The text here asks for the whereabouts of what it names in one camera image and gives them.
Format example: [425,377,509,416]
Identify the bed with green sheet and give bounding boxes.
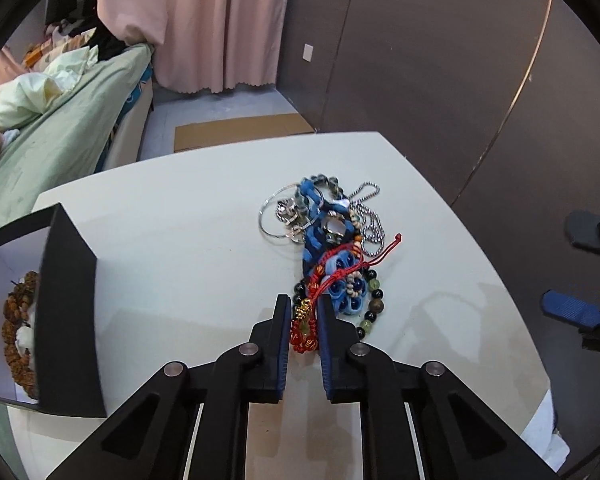
[0,42,153,321]

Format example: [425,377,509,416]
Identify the small tan bead bracelet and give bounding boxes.
[339,210,372,297]

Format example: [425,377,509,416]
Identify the thin silver hoop bangle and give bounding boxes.
[257,182,327,242]

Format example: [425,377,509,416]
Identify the blue chunky link bracelet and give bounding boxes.
[297,176,357,273]

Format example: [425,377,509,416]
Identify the black jewelry box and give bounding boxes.
[0,202,108,419]

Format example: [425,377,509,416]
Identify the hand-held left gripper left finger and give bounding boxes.
[45,293,292,480]

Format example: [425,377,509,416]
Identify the silver ball chain necklace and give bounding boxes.
[347,181,387,262]

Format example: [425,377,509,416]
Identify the silver square pendant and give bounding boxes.
[324,211,352,242]

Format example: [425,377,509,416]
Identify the pile of colourful clutter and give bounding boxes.
[22,0,101,68]

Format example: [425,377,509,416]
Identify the grey green bead bracelet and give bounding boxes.
[305,173,344,202]

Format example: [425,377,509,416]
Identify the pale crumpled quilt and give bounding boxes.
[0,35,97,132]

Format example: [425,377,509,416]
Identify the pink curtain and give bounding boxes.
[96,0,287,96]

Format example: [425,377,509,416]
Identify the blue flower ornament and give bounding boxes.
[307,252,367,317]

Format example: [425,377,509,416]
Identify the flat brown cardboard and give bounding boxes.
[173,113,315,153]

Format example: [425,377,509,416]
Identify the dark hanging clothes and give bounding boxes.
[80,10,133,63]

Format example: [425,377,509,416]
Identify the dark multicolour bead bracelet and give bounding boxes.
[292,267,386,342]

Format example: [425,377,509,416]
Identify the white bed base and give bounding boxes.
[100,72,155,172]

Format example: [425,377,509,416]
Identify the red string bracelet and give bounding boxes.
[307,232,404,313]

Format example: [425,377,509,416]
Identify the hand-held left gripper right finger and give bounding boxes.
[319,296,564,480]

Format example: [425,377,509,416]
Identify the brown wooden bead bracelet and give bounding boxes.
[0,270,43,401]

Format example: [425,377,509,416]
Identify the small white ornament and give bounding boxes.
[14,324,37,357]

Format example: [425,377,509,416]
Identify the red gold bead bracelet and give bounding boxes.
[290,297,324,357]

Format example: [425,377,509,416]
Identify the silver charm bracelet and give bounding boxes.
[275,196,312,232]

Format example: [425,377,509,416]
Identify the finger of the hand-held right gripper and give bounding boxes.
[565,208,600,260]
[540,288,600,354]

